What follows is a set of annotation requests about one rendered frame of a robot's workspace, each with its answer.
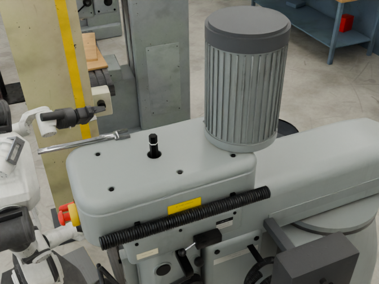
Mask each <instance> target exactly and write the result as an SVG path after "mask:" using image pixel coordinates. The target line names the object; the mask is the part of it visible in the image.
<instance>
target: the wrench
mask: <svg viewBox="0 0 379 284"><path fill-rule="evenodd" d="M125 132H128V129H127V128H124V129H120V130H117V131H113V133H112V134H108V135H102V136H97V137H92V138H88V139H83V140H78V141H73V142H69V143H64V144H59V145H53V146H50V147H45V148H39V149H37V152H38V155H39V154H45V153H49V152H55V151H58V150H63V149H68V148H74V147H78V146H82V145H87V144H92V143H97V142H101V141H106V140H111V139H115V140H123V139H128V138H131V137H130V134H126V135H121V136H119V134H121V133H125Z"/></svg>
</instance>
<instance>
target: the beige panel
mask: <svg viewBox="0 0 379 284"><path fill-rule="evenodd" d="M0 13H1V17H2V20H3V24H4V27H5V31H6V34H7V38H8V42H9V44H10V48H11V52H12V56H13V58H14V62H15V66H16V70H17V73H18V76H19V80H20V84H21V88H22V91H23V94H24V98H25V102H26V104H27V108H28V111H29V110H32V109H35V108H39V107H43V106H46V107H49V108H50V110H52V111H53V112H54V110H55V109H61V108H73V109H76V108H84V107H85V106H88V105H90V106H92V107H94V102H93V98H92V91H91V85H90V79H89V73H88V68H87V62H86V56H85V49H84V46H83V39H82V33H81V27H80V20H79V17H78V10H77V4H76V0H0ZM32 126H33V130H34V133H35V136H36V140H37V144H38V147H39V148H45V147H50V146H53V145H59V144H64V143H69V142H73V141H78V140H83V139H88V138H92V137H97V136H99V130H98V124H97V120H94V121H91V122H88V123H87V124H85V125H81V124H79V125H75V127H71V129H69V128H64V129H60V130H59V129H57V128H56V130H57V134H55V135H54V136H50V137H42V136H41V133H40V130H39V127H38V123H37V120H36V119H34V120H33V122H32ZM79 147H80V146H79ZM76 148H78V147H74V148H68V149H63V150H58V151H55V152H49V153H45V154H41V158H42V162H43V165H44V168H45V172H46V176H47V179H48V182H49V186H50V189H51V193H52V197H53V200H54V204H55V207H56V208H52V209H51V215H52V219H53V223H54V228H58V227H60V226H61V224H60V223H59V219H58V213H59V206H61V205H64V204H67V203H71V202H73V199H74V198H73V194H72V190H71V187H70V182H69V177H68V173H67V169H66V159H67V157H68V155H69V154H70V152H72V151H73V150H74V149H76Z"/></svg>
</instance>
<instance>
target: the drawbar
mask: <svg viewBox="0 0 379 284"><path fill-rule="evenodd" d="M149 143H150V144H149V149H150V156H151V158H152V159H156V158H159V157H158V143H157V135H156V134H150V135H149ZM156 143H157V144H156ZM151 144H156V145H151Z"/></svg>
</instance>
